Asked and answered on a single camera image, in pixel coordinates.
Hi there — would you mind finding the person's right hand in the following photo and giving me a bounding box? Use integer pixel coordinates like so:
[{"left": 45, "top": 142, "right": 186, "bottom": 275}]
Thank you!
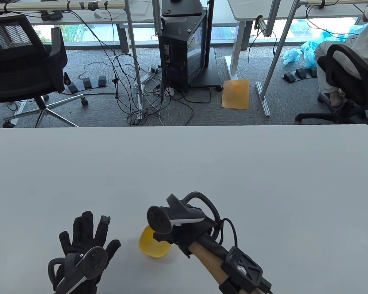
[{"left": 152, "top": 218, "right": 221, "bottom": 259}]

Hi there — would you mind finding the black computer tower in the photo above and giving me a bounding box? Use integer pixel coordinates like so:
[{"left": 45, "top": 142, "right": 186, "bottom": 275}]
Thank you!
[
  {"left": 159, "top": 8, "right": 208, "bottom": 90},
  {"left": 162, "top": 0, "right": 223, "bottom": 92}
]

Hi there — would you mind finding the white power strip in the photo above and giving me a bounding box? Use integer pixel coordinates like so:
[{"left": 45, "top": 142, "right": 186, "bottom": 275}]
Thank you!
[{"left": 135, "top": 65, "right": 163, "bottom": 92}]

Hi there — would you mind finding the beige padded bar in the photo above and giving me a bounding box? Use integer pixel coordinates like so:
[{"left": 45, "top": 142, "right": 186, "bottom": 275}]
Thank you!
[
  {"left": 0, "top": 0, "right": 126, "bottom": 13},
  {"left": 299, "top": 0, "right": 359, "bottom": 6}
]

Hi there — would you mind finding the person's right forearm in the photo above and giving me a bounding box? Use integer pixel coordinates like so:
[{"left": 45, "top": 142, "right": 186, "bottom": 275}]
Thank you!
[{"left": 191, "top": 240, "right": 264, "bottom": 294}]

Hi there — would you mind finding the aluminium frame post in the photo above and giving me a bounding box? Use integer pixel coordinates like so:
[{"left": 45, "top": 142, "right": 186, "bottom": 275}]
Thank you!
[
  {"left": 152, "top": 0, "right": 163, "bottom": 36},
  {"left": 124, "top": 0, "right": 145, "bottom": 120},
  {"left": 255, "top": 0, "right": 299, "bottom": 117}
]

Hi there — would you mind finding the small light blue bag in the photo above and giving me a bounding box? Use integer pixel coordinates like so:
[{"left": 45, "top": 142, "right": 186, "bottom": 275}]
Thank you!
[{"left": 283, "top": 48, "right": 303, "bottom": 65}]

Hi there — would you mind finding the black left hand controller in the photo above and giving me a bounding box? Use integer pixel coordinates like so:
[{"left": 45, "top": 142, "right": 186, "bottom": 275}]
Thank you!
[{"left": 48, "top": 247, "right": 108, "bottom": 294}]

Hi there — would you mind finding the white desk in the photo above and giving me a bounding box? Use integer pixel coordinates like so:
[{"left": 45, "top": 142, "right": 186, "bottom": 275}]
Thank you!
[
  {"left": 0, "top": 0, "right": 155, "bottom": 53},
  {"left": 224, "top": 0, "right": 368, "bottom": 82}
]

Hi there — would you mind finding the person's left hand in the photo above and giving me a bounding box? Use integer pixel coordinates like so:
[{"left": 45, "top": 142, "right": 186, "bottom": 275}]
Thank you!
[{"left": 54, "top": 211, "right": 121, "bottom": 294}]

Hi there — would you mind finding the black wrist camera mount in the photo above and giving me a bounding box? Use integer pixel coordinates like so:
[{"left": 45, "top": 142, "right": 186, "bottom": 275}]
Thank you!
[{"left": 218, "top": 246, "right": 272, "bottom": 294}]

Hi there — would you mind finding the yellow sheet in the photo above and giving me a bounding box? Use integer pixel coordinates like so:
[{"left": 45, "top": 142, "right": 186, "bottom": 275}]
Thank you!
[{"left": 221, "top": 79, "right": 250, "bottom": 110}]

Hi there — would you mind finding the black mesh office chair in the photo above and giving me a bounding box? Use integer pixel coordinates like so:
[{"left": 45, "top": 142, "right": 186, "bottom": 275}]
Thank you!
[{"left": 0, "top": 15, "right": 89, "bottom": 128}]

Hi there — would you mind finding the black foot pedal set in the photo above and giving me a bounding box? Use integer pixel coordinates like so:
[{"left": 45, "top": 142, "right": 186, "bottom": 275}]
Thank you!
[
  {"left": 64, "top": 72, "right": 107, "bottom": 94},
  {"left": 282, "top": 68, "right": 319, "bottom": 82}
]

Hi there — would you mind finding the small yellow dish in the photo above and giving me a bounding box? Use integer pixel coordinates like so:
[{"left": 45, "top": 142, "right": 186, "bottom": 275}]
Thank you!
[{"left": 139, "top": 225, "right": 172, "bottom": 259}]

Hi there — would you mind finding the black hand controller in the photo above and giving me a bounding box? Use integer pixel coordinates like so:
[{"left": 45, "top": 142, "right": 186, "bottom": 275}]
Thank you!
[
  {"left": 48, "top": 247, "right": 108, "bottom": 294},
  {"left": 147, "top": 192, "right": 222, "bottom": 235}
]

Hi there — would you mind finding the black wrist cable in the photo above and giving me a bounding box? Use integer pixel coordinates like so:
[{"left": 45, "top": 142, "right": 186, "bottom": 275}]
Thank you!
[{"left": 215, "top": 217, "right": 238, "bottom": 249}]

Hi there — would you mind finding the black floor cable tangle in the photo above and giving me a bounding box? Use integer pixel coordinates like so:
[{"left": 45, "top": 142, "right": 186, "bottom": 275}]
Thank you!
[{"left": 112, "top": 52, "right": 195, "bottom": 126}]

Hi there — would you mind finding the black right hand controller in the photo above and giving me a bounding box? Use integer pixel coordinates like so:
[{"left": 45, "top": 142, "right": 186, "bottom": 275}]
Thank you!
[{"left": 147, "top": 192, "right": 222, "bottom": 235}]

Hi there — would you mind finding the large blue plastic bag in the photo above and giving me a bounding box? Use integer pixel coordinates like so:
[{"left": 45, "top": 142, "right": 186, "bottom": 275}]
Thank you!
[{"left": 301, "top": 24, "right": 363, "bottom": 68}]

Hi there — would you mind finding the short aluminium post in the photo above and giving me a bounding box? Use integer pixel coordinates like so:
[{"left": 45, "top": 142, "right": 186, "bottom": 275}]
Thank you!
[{"left": 254, "top": 0, "right": 281, "bottom": 38}]

